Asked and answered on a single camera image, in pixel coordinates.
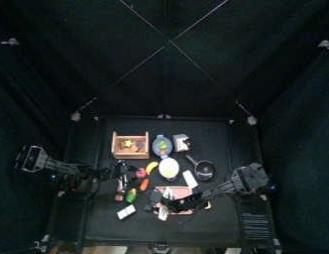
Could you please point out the grey frame corner bracket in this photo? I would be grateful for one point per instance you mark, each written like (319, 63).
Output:
(325, 44)
(251, 120)
(75, 116)
(12, 41)
(163, 116)

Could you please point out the white toy kitchen appliance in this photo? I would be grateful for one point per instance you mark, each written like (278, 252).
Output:
(179, 139)

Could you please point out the pink plastic tray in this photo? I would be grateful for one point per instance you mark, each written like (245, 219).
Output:
(182, 191)

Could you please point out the white sushi block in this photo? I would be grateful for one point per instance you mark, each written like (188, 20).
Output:
(126, 211)

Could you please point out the yellow toy banana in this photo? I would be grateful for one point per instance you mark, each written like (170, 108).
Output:
(151, 167)

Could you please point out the wooden toy crate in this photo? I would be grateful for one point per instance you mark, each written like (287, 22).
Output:
(130, 153)

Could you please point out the toy frying pan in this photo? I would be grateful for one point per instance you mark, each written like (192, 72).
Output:
(198, 163)

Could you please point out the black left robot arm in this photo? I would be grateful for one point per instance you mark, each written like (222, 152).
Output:
(60, 167)

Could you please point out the pink toy piece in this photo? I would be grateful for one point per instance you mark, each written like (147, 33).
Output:
(140, 172)

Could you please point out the green toy vegetable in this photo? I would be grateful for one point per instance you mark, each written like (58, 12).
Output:
(162, 144)

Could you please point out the white toy piece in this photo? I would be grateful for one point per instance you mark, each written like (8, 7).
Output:
(168, 192)

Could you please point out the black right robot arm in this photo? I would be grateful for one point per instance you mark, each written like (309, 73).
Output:
(242, 180)

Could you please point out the green and yellow toy corn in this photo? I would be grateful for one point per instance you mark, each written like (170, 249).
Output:
(131, 195)

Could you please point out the yellow star toy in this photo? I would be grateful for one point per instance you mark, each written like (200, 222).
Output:
(127, 143)

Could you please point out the small orange toy piece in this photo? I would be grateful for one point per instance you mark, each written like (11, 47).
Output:
(162, 152)

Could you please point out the purple toy piece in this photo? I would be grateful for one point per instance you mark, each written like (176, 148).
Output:
(139, 144)

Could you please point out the small yellow toy piece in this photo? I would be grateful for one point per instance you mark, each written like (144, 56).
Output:
(207, 205)

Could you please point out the black toy piece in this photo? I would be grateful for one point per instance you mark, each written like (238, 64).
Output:
(154, 196)

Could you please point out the small reddish toy block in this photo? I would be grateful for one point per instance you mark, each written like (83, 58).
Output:
(119, 197)

